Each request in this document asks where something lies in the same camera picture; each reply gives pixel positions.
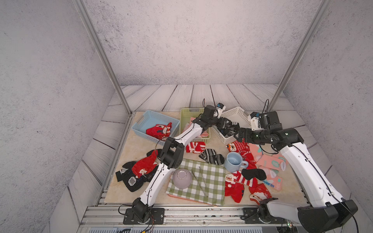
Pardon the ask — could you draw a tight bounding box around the red Santa sock front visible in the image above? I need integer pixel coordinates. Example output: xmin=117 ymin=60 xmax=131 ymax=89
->
xmin=249 ymin=183 xmax=272 ymax=205

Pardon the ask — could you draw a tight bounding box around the light blue plastic basket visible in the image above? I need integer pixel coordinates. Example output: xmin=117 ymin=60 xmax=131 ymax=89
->
xmin=132 ymin=110 xmax=180 ymax=143

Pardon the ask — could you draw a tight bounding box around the red white striped Santa sock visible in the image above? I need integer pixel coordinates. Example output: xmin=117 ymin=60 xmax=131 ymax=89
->
xmin=225 ymin=171 xmax=258 ymax=188

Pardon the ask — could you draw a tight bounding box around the right aluminium frame post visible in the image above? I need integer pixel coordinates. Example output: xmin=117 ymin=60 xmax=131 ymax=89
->
xmin=268 ymin=0 xmax=333 ymax=111

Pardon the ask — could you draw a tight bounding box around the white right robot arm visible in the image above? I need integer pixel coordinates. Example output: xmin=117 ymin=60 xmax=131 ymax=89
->
xmin=234 ymin=128 xmax=358 ymax=233

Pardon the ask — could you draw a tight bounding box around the metal base rail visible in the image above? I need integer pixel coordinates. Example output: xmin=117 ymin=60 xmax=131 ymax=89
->
xmin=78 ymin=205 xmax=306 ymax=233

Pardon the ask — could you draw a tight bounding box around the pink sock with teal leaves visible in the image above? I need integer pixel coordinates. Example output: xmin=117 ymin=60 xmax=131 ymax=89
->
xmin=183 ymin=117 xmax=209 ymax=138

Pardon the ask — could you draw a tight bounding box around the aluminium frame post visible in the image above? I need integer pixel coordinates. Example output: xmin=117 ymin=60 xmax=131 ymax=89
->
xmin=73 ymin=0 xmax=132 ymax=115
xmin=268 ymin=0 xmax=333 ymax=111

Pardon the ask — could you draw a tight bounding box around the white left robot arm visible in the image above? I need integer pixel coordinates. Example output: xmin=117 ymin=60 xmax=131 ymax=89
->
xmin=131 ymin=103 xmax=227 ymax=223

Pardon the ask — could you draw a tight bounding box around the green white checkered cloth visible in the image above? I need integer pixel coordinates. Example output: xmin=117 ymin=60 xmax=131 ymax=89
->
xmin=166 ymin=159 xmax=225 ymax=206

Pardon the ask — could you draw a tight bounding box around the red snowflake sock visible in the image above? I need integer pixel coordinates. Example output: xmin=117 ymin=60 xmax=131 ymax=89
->
xmin=226 ymin=140 xmax=256 ymax=169

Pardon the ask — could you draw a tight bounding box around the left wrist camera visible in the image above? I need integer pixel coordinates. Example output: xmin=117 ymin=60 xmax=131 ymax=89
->
xmin=214 ymin=103 xmax=226 ymax=118

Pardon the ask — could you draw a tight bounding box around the black sock near mug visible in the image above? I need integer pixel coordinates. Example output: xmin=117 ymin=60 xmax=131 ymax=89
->
xmin=241 ymin=169 xmax=267 ymax=181

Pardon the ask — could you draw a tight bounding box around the left aluminium frame post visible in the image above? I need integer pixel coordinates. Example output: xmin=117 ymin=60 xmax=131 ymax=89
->
xmin=73 ymin=0 xmax=132 ymax=115

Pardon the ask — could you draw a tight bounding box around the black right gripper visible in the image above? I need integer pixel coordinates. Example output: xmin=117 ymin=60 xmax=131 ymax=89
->
xmin=233 ymin=127 xmax=270 ymax=145

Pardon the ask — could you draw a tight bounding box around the white plastic basket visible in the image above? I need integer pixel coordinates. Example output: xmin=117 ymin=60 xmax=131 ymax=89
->
xmin=212 ymin=107 xmax=251 ymax=145

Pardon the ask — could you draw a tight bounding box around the red bear Christmas sock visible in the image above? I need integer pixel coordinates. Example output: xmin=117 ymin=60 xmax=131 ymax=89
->
xmin=146 ymin=122 xmax=172 ymax=141

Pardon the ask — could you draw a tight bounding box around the black sock on table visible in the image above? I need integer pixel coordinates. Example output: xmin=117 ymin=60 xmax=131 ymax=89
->
xmin=147 ymin=149 xmax=159 ymax=158

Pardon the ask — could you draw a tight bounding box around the light blue ceramic mug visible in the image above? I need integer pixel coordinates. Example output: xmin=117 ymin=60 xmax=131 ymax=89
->
xmin=223 ymin=152 xmax=249 ymax=172

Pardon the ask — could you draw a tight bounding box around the light green plastic basket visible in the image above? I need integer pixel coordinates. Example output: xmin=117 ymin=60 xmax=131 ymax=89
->
xmin=179 ymin=108 xmax=211 ymax=143

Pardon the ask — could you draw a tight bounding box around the black sock with white label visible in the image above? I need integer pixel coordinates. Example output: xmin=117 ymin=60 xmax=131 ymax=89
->
xmin=116 ymin=161 xmax=158 ymax=192

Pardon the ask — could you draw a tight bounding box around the red Santa Christmas sock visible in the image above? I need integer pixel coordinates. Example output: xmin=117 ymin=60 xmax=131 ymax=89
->
xmin=132 ymin=157 xmax=157 ymax=178

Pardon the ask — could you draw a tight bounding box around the pink sock with blue text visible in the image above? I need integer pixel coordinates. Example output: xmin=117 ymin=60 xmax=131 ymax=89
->
xmin=259 ymin=166 xmax=283 ymax=191

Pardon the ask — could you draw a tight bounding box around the black blue sport sock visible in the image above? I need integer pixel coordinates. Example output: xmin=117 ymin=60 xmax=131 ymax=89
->
xmin=219 ymin=120 xmax=240 ymax=138

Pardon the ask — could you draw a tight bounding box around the lilac ceramic bowl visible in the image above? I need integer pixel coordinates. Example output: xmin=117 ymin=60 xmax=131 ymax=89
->
xmin=173 ymin=169 xmax=192 ymax=189

